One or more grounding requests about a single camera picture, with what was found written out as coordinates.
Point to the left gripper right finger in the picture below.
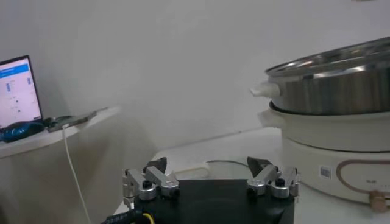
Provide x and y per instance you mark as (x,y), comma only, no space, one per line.
(271,182)

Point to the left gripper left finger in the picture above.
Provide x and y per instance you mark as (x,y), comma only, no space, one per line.
(158,182)

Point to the stainless steel steamer basket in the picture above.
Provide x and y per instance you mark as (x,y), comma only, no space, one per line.
(329,91)

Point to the white work table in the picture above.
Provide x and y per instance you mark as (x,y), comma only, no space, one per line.
(243,146)

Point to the cream electric cooking pot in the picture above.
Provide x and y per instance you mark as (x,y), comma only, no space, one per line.
(335,134)

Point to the black smartphone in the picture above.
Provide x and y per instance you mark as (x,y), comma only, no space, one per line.
(73,120)

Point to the dark green flat blade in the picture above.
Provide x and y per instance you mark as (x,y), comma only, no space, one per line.
(58,119)

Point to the white side table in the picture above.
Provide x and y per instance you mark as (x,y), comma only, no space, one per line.
(36,170)

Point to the blue computer mouse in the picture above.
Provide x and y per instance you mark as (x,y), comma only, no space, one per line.
(21,131)

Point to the open laptop screen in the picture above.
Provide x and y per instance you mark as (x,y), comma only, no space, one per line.
(16,91)

